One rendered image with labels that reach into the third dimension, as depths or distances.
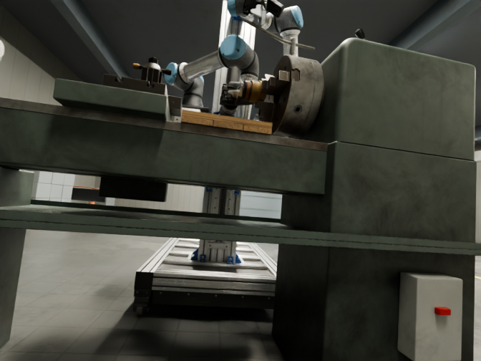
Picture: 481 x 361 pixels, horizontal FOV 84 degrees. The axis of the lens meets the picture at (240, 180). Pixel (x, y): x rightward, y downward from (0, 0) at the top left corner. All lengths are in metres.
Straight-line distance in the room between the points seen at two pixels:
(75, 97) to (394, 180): 1.04
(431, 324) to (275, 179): 0.67
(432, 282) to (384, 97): 0.64
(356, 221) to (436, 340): 0.44
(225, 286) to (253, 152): 0.85
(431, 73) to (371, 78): 0.26
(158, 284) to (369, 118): 1.24
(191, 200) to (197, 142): 8.70
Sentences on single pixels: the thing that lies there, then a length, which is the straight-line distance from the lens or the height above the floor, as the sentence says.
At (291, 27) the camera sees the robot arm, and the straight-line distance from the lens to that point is 1.79.
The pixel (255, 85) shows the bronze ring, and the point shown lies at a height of 1.09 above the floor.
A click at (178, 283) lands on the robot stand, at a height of 0.18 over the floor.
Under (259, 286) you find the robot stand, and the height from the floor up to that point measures 0.18.
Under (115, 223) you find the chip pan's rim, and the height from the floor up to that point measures 0.55.
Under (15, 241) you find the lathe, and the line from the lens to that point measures 1.37.
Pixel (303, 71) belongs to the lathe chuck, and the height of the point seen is 1.12.
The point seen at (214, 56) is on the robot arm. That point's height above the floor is 1.35.
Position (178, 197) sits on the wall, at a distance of 9.61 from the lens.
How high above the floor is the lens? 0.63
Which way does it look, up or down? 5 degrees up
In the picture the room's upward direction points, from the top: 5 degrees clockwise
